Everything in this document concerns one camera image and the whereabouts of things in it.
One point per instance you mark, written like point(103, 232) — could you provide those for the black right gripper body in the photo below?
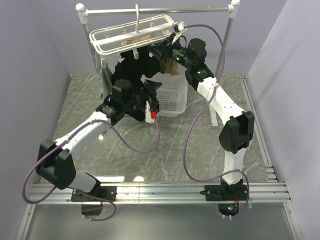
point(176, 53)

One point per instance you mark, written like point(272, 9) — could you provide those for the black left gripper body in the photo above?
point(138, 102)

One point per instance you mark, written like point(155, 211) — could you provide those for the white clip hanger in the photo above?
point(145, 30)

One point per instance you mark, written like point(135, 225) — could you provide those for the black underwear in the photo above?
point(121, 73)
point(150, 62)

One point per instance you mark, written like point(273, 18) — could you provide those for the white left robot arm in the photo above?
point(56, 158)

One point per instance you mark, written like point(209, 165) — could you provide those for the hanging beige underwear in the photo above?
point(169, 67)

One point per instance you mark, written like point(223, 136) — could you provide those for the hanging black underwear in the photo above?
point(150, 62)

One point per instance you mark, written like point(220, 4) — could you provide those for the hanging grey underwear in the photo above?
point(104, 74)

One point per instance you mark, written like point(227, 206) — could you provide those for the white perforated plastic basket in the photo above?
point(172, 95)

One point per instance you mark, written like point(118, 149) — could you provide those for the white metal drying rack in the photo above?
point(205, 82)

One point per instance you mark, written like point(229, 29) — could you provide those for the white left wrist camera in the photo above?
point(150, 115)

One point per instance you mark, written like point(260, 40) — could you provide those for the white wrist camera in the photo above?
point(150, 115)
point(179, 28)

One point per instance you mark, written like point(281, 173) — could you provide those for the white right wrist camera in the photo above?
point(179, 28)

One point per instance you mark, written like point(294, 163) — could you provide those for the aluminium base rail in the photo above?
point(165, 193)

